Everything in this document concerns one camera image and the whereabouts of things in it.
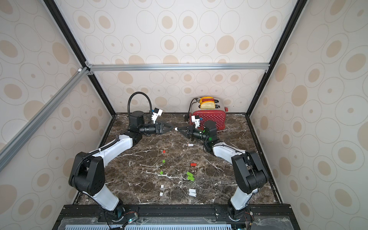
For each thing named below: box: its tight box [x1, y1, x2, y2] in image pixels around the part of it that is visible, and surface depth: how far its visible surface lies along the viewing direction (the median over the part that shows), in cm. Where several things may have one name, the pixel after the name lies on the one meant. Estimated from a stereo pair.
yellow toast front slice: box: [200, 100, 216, 109], surface depth 99 cm
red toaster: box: [189, 97, 229, 130], surface depth 102 cm
